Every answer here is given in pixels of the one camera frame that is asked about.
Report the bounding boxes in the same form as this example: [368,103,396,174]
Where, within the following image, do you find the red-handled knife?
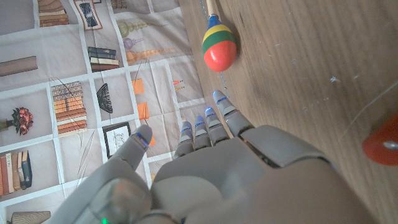
[362,113,398,166]

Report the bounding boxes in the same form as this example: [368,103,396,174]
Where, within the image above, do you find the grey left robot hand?
[46,90,379,224]

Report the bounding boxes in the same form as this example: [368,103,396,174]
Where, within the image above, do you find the printed bookshelf backdrop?
[0,0,206,224]

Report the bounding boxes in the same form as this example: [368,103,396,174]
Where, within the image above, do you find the striped wooden maraca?
[201,0,238,73]

